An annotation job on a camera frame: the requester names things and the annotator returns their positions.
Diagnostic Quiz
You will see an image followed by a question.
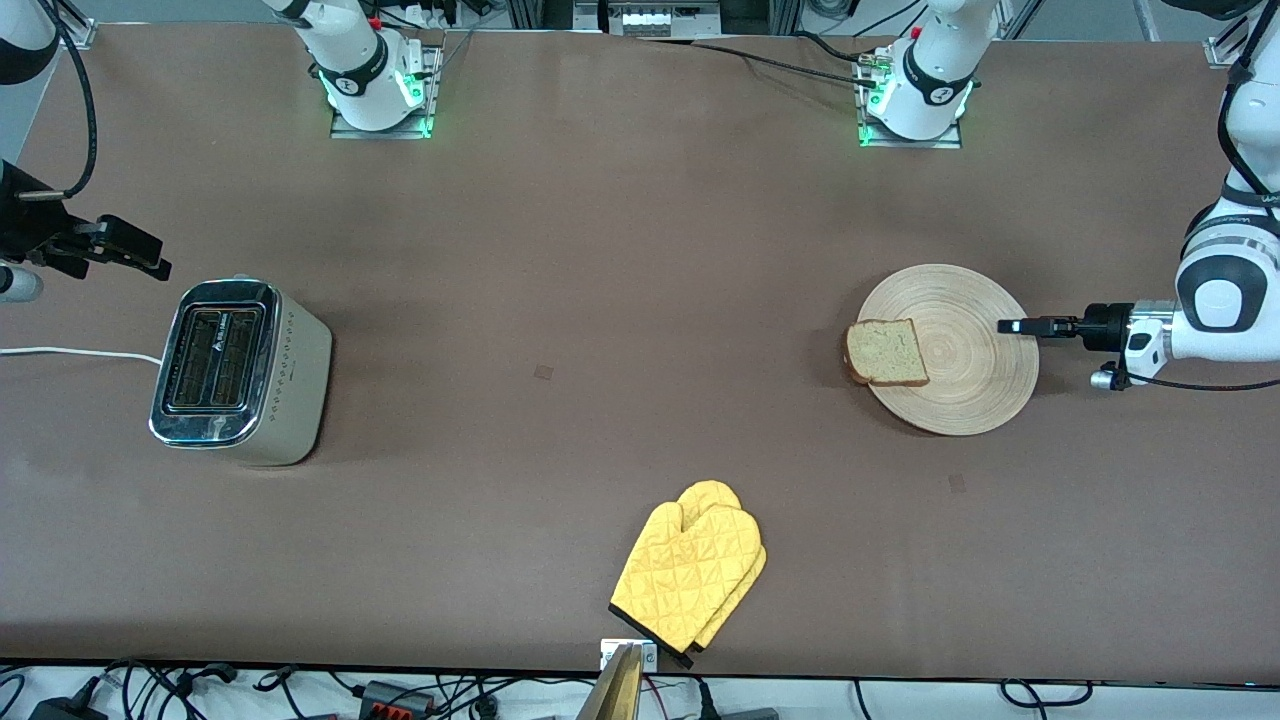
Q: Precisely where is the gold metal bar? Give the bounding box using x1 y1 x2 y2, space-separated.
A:
575 643 643 720

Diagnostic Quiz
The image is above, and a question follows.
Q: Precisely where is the black power adapter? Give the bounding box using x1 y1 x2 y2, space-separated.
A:
28 697 109 720

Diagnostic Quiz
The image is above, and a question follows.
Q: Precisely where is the small silver mounting bracket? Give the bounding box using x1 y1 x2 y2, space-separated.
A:
599 639 659 672

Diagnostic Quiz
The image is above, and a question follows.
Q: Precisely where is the short black table cable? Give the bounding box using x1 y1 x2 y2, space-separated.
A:
795 30 876 63

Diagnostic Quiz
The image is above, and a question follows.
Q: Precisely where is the black tangled cable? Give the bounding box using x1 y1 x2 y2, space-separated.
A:
100 657 246 720

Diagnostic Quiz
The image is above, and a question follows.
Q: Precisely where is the round wooden plate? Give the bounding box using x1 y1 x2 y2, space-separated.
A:
857 264 1041 437

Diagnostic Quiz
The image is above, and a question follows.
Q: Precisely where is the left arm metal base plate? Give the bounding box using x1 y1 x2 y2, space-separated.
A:
858 60 964 150

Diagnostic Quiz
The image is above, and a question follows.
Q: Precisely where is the aluminium frame rail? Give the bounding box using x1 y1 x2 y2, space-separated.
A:
505 0 801 36

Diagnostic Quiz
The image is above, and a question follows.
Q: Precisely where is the brown bread slice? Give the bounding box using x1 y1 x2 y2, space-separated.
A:
843 318 931 389

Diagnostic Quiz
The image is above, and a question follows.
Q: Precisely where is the yellow quilted oven mitt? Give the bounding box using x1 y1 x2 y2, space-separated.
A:
609 480 753 656
690 506 769 670

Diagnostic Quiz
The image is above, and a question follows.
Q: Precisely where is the long black table cable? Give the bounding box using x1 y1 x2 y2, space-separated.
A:
690 40 881 86

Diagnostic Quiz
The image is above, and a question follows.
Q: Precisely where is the black and red connector box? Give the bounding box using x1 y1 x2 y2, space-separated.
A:
358 681 438 717

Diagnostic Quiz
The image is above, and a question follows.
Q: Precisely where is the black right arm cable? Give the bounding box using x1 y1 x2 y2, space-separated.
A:
38 0 98 201

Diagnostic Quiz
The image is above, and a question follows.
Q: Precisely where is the white terminal block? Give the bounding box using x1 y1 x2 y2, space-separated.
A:
608 0 723 37

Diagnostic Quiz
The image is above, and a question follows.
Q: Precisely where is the white toaster power cord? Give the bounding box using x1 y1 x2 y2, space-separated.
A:
0 346 164 367

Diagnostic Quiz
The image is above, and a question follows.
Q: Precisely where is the black looped cable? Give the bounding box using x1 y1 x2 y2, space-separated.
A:
1000 679 1096 707

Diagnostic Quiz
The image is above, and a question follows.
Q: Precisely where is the silver two-slot toaster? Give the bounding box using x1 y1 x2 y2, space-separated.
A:
148 277 334 468

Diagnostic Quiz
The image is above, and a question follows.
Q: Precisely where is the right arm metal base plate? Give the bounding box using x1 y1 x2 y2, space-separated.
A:
330 40 441 140

